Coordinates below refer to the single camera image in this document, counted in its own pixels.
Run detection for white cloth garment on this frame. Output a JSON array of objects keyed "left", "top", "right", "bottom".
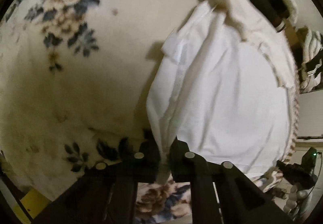
[{"left": 147, "top": 2, "right": 291, "bottom": 184}]

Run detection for black white striped socks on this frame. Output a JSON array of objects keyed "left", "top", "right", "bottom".
[{"left": 297, "top": 26, "right": 322, "bottom": 93}]

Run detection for floral fleece blanket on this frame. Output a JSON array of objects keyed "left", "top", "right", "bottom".
[{"left": 0, "top": 0, "right": 301, "bottom": 224}]

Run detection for cream towel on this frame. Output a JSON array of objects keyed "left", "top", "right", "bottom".
[{"left": 215, "top": 0, "right": 298, "bottom": 89}]

